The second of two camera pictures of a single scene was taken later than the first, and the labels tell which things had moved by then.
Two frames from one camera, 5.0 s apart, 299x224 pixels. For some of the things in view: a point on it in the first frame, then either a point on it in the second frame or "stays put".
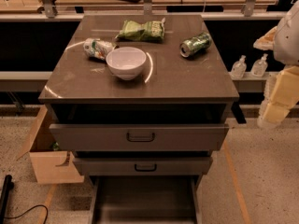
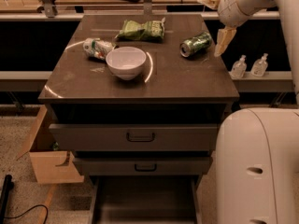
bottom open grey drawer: (144, 199) stays put
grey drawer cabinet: (140, 102) stays put
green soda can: (195, 45) stays put
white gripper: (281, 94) to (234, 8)
